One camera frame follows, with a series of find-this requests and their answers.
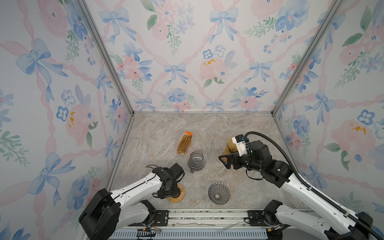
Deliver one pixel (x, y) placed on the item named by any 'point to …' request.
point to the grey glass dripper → (219, 193)
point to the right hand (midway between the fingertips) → (224, 154)
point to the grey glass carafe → (196, 162)
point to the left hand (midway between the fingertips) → (173, 193)
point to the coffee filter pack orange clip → (184, 143)
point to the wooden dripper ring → (181, 196)
